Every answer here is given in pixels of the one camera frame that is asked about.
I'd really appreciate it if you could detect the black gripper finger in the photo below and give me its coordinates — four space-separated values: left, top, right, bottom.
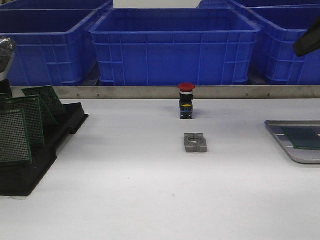
293 18 320 57

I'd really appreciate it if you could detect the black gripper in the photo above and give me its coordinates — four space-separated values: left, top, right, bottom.
0 36 17 81

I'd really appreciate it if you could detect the green perforated circuit board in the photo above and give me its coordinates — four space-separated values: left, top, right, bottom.
282 127 320 151

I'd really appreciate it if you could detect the rear green perforated board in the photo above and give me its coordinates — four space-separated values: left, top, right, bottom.
22 85 67 126

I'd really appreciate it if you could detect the front green perforated board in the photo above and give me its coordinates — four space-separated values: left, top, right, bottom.
0 109 33 167

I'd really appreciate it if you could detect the silver metal tray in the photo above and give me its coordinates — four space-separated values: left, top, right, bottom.
265 120 320 164

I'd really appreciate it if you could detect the black circuit board rack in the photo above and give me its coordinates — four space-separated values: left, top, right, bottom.
0 79 88 197

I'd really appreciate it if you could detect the right blue plastic crate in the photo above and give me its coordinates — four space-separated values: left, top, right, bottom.
247 6 320 85

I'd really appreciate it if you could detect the blue plastic crate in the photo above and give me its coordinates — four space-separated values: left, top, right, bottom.
0 9 98 86
90 8 260 86
247 6 320 85

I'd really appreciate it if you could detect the far left blue crate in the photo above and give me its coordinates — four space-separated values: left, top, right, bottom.
0 0 114 10

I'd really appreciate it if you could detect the left blue plastic crate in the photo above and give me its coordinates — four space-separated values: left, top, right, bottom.
0 9 98 86

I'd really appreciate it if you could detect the far right blue crate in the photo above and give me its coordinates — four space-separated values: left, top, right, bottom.
197 0 320 9

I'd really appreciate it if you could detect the centre blue plastic crate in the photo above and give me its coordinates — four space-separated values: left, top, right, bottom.
90 8 260 86

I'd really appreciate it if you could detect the red emergency stop button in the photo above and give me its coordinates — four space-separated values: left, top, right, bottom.
178 83 196 120

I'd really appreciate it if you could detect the grey metal clamp block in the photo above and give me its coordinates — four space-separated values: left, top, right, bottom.
183 133 208 153

